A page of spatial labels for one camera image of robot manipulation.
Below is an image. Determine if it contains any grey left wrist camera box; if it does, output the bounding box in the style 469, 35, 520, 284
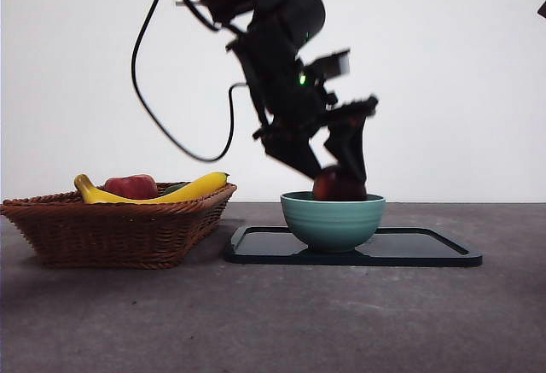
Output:
309, 50, 352, 82

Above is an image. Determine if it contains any black rectangular tray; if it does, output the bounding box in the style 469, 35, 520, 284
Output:
224, 224, 484, 268

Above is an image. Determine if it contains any dark red plum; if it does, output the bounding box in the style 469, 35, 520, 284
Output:
311, 166, 369, 201

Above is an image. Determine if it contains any red apple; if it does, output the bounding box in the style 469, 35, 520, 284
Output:
104, 174, 160, 200

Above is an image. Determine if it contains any brown wicker basket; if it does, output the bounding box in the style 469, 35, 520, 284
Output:
0, 183, 239, 271

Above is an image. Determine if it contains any green vegetable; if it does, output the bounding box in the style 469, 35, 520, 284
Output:
160, 182, 189, 197

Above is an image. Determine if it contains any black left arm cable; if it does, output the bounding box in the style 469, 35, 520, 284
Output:
131, 0, 251, 164

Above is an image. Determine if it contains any yellow banana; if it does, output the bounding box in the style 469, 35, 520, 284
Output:
73, 171, 231, 206

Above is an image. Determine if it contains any teal ceramic bowl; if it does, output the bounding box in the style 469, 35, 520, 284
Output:
280, 191, 386, 254

